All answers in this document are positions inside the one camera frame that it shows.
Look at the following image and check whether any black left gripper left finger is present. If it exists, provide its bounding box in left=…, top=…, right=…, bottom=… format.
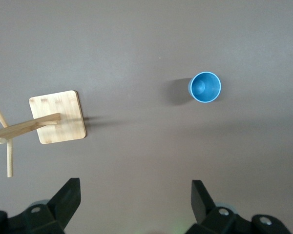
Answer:
left=0, top=177, right=82, bottom=234

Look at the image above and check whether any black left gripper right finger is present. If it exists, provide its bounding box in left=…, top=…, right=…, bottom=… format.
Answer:
left=185, top=179, right=291, bottom=234

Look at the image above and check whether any light blue plastic cup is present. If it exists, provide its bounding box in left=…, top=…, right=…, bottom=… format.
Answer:
left=188, top=71, right=222, bottom=103

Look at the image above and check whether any wooden mug stand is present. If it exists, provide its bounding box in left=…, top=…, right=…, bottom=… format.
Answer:
left=0, top=90, right=87, bottom=178

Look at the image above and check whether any brown table cloth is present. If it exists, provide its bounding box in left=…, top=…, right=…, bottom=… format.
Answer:
left=0, top=0, right=293, bottom=234

